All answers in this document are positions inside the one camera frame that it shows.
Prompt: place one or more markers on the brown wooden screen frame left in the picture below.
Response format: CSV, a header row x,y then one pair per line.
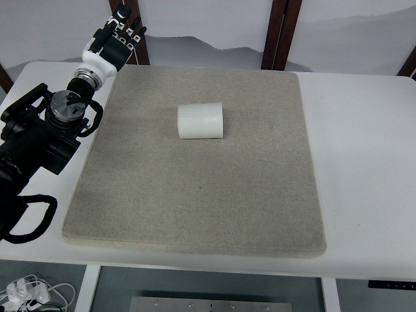
x,y
140,54

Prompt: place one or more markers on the white table leg left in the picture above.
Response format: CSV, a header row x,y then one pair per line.
x,y
88,287

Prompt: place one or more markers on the black table control panel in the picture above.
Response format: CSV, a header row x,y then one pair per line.
x,y
400,285

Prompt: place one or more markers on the white table leg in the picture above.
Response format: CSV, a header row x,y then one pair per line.
x,y
330,295
88,287

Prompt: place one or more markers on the metal base plate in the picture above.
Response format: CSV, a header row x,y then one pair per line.
x,y
198,301

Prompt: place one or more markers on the white ribbed cup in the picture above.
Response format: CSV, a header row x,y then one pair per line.
x,y
200,121

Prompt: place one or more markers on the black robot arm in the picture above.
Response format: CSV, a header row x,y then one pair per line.
x,y
42,128

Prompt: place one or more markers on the brown wooden screen frame middle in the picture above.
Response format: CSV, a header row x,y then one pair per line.
x,y
281,27

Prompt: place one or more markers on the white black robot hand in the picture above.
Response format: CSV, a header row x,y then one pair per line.
x,y
105,54

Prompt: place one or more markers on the white table leg right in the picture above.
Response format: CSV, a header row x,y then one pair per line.
x,y
330,295

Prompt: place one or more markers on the brown wooden screen frame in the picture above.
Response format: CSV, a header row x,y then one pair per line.
x,y
281,27
140,54
408,68

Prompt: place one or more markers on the grey felt mat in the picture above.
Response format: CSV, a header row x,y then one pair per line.
x,y
252,192

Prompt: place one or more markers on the brown wooden screen frame right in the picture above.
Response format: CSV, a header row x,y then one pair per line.
x,y
408,68

